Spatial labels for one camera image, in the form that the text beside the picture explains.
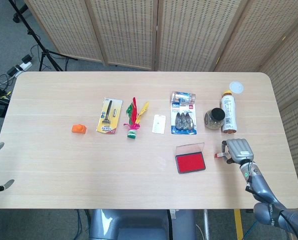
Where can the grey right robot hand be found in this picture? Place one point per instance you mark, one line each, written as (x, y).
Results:
(240, 151)

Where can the small red block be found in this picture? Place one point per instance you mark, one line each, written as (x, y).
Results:
(219, 155)

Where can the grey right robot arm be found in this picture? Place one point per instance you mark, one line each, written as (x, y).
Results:
(262, 188)

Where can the red ink pad clear lid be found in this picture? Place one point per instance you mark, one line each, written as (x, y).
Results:
(191, 162)

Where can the white labelled drink bottle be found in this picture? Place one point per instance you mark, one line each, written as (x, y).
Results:
(229, 112)

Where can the glass spice jar black lid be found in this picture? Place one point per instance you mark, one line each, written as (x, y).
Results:
(215, 118)

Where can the blue correction tape pack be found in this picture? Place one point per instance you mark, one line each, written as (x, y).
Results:
(184, 121)

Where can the white round lid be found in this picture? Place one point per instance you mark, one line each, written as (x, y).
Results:
(237, 87)

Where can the clear toothpick canister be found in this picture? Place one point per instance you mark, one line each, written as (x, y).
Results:
(184, 98)

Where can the metal table leg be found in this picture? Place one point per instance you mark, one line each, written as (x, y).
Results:
(206, 225)

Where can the white power strip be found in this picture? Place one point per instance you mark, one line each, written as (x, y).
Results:
(21, 67)

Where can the white ID card holder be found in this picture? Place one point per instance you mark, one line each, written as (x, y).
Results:
(158, 124)

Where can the orange plastic stamp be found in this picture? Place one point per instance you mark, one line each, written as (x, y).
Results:
(79, 129)

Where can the black tripod stand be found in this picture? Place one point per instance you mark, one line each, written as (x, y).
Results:
(42, 50)

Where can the colourful feather shuttlecock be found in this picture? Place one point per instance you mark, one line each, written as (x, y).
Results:
(132, 133)

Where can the razor in yellow blister pack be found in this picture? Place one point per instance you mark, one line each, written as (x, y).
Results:
(109, 116)

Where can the grey robot torso base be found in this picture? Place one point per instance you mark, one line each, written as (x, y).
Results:
(139, 225)

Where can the wooden rattan folding screen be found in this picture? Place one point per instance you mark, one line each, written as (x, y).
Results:
(189, 32)

